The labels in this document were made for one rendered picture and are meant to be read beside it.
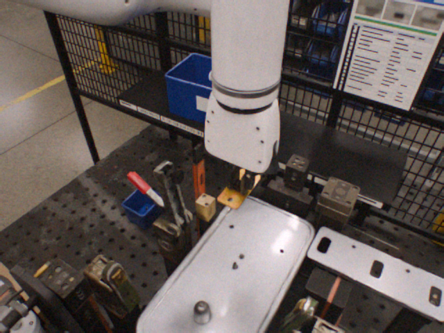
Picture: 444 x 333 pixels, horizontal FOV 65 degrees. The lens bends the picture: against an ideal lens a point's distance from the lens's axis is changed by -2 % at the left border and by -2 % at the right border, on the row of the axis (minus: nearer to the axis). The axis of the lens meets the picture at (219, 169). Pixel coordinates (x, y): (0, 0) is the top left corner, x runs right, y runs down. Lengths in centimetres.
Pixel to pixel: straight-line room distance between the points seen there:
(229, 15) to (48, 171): 236
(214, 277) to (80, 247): 60
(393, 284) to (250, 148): 49
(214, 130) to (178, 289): 39
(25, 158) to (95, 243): 168
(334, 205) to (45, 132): 249
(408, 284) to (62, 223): 106
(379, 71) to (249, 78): 63
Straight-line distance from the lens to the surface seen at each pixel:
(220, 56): 41
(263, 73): 41
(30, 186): 260
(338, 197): 87
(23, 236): 136
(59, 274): 70
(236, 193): 57
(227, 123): 47
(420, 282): 87
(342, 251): 85
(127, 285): 74
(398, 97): 103
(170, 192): 72
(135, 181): 77
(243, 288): 76
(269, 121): 45
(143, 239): 121
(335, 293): 82
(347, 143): 107
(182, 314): 74
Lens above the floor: 168
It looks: 44 degrees down
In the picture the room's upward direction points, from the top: straight up
